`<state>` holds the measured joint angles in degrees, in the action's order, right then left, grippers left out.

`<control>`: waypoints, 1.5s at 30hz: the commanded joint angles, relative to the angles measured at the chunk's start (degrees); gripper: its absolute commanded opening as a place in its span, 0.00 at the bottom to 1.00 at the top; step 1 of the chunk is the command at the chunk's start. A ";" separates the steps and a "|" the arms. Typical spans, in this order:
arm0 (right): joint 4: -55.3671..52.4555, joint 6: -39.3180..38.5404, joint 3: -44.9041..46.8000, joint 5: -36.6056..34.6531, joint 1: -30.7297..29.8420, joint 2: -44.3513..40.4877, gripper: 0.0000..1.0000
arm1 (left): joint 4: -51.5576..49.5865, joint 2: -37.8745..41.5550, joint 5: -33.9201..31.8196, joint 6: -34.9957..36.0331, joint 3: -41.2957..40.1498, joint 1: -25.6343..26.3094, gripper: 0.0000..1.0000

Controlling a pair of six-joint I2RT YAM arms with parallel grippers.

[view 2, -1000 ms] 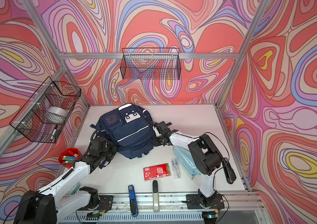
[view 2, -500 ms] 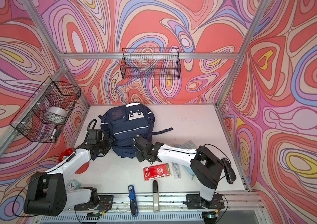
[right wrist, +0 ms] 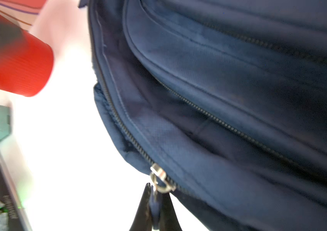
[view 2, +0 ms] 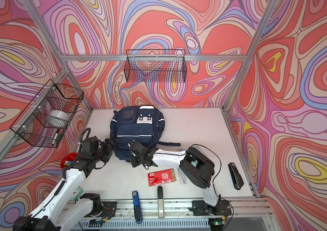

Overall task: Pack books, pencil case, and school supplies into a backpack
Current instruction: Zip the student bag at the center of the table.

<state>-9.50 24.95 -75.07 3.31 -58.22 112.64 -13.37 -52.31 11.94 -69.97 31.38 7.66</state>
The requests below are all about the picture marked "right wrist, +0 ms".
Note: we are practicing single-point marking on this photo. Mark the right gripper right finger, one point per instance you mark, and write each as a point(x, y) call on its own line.
point(168, 219)

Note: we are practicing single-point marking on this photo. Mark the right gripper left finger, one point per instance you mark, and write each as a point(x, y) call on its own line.
point(143, 218)

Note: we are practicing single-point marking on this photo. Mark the navy blue backpack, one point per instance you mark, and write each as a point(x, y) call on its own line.
point(222, 103)

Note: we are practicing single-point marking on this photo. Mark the red cup with markers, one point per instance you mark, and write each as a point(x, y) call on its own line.
point(26, 62)

